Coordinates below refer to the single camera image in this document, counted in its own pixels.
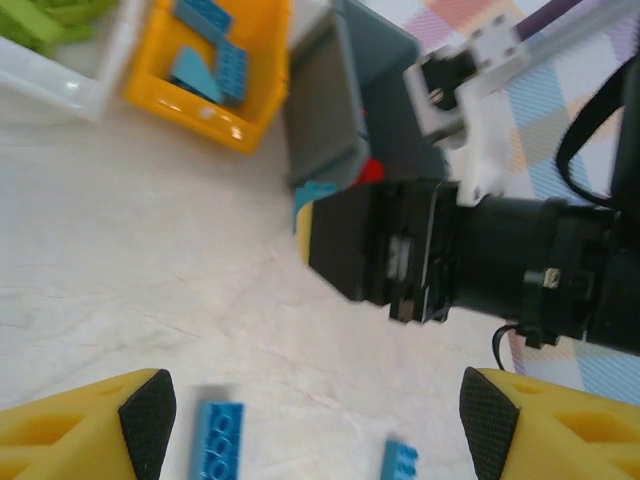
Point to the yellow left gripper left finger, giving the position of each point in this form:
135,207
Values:
75,430

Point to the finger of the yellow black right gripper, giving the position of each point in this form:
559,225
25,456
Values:
340,240

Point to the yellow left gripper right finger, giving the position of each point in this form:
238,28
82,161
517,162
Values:
565,430

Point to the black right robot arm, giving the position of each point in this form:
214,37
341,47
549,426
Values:
627,150

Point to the red lego brick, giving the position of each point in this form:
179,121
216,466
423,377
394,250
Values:
370,172

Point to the grey plastic container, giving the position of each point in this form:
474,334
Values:
320,100

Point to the long blue lego brick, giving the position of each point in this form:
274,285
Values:
217,435

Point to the pastel checked mat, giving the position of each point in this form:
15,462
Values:
550,115

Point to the small blue lego brick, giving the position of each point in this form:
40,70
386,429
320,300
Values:
400,460

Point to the yellow plastic container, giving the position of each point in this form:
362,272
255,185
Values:
200,120

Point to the blue lego slope piece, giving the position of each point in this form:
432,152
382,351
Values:
195,75

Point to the white plastic container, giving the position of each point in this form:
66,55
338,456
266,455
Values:
75,80

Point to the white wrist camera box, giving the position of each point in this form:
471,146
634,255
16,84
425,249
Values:
465,100

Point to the aluminium frame rail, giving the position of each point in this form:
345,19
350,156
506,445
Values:
575,37

